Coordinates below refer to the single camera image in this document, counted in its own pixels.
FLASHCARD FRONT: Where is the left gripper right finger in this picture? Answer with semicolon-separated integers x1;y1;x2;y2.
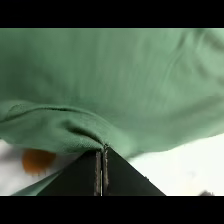
101;145;167;197

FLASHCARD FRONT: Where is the green shirt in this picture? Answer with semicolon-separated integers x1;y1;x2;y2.
0;28;224;197

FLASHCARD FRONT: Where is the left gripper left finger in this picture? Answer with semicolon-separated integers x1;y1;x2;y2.
35;149;103;197

